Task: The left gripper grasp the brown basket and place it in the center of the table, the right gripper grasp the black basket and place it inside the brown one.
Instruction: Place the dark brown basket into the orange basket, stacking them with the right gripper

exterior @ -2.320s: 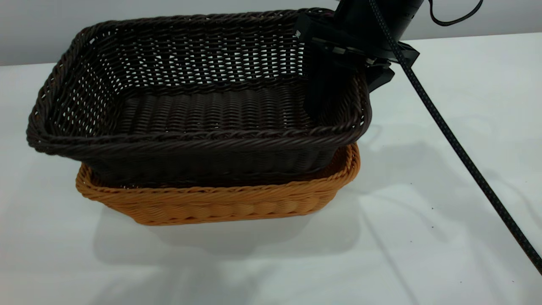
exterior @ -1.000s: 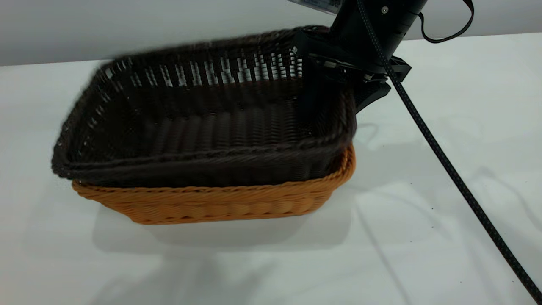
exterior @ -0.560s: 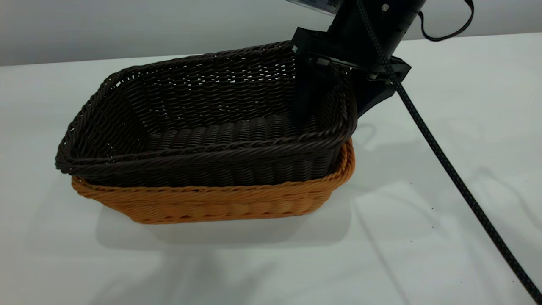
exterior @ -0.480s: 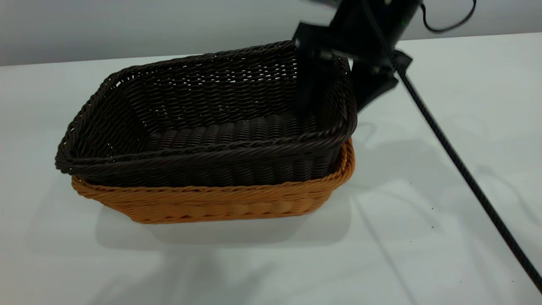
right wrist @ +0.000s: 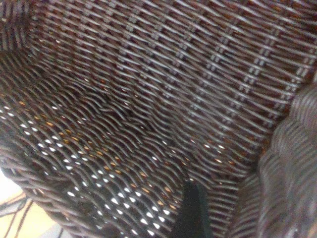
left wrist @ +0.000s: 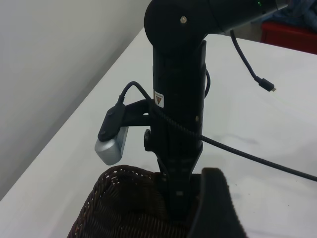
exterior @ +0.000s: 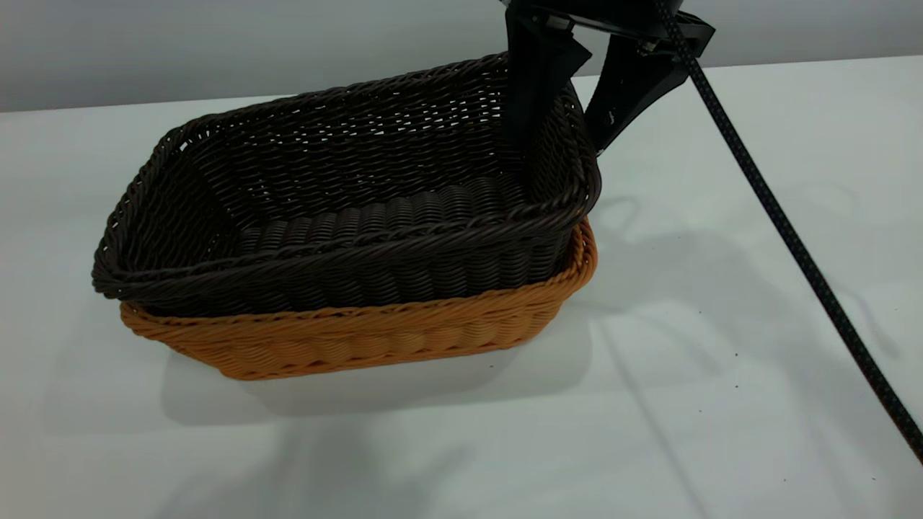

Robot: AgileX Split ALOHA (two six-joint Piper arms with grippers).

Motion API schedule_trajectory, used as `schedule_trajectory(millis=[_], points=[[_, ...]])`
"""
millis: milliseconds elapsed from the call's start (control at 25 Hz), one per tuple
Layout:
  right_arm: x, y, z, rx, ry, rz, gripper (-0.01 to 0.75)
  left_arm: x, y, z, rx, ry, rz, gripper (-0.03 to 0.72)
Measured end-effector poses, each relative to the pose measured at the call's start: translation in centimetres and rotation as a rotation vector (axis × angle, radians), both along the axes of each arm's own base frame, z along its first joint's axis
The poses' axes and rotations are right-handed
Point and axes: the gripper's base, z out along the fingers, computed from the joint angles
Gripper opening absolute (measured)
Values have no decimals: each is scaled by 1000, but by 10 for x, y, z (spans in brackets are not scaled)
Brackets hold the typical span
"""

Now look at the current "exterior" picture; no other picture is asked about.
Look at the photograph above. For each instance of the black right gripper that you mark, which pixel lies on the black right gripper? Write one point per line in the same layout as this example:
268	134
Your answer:
620	16

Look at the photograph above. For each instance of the dark brown wicker basket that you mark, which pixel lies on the dark brown wicker basket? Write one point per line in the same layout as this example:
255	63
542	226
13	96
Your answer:
360	274

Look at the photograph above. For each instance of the orange wicker basket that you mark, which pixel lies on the orange wicker basket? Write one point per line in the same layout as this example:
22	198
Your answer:
360	339

